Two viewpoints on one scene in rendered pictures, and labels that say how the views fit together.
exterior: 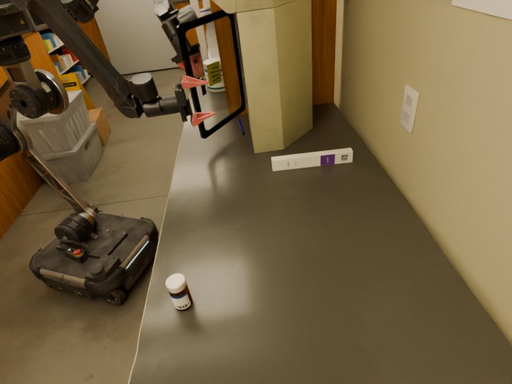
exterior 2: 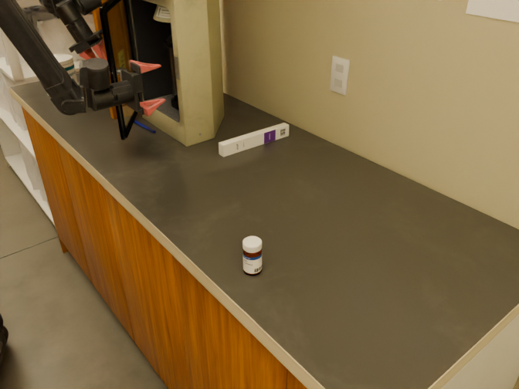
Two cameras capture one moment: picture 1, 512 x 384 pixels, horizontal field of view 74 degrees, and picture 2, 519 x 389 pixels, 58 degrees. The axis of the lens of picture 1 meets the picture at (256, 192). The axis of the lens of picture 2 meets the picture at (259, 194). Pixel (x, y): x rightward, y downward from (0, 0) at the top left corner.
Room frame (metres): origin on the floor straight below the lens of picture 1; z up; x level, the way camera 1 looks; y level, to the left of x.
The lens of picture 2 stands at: (-0.15, 0.67, 1.62)
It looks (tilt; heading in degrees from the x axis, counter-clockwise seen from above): 32 degrees down; 321
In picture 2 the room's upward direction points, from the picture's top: straight up
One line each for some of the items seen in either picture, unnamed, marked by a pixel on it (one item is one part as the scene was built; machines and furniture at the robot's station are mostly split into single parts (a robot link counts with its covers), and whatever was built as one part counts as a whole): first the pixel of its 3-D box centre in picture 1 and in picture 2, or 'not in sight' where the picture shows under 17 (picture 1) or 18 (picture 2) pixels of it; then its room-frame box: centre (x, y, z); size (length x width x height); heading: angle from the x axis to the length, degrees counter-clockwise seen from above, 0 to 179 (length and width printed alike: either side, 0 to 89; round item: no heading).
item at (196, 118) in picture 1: (199, 110); (149, 99); (1.00, 0.14, 1.17); 0.09 x 0.07 x 0.07; 90
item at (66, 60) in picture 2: not in sight; (59, 75); (1.88, 0.13, 1.02); 0.13 x 0.13 x 0.15
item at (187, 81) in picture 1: (193, 88); (145, 73); (1.00, 0.14, 1.24); 0.09 x 0.07 x 0.07; 90
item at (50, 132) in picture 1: (56, 121); not in sight; (2.91, 1.66, 0.49); 0.60 x 0.42 x 0.33; 0
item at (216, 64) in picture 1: (216, 74); (122, 64); (1.28, 0.09, 1.19); 0.30 x 0.01 x 0.40; 144
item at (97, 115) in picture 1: (89, 128); not in sight; (3.52, 1.71, 0.14); 0.41 x 0.32 x 0.28; 6
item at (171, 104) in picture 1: (173, 104); (122, 92); (1.00, 0.21, 1.20); 0.07 x 0.07 x 0.10; 0
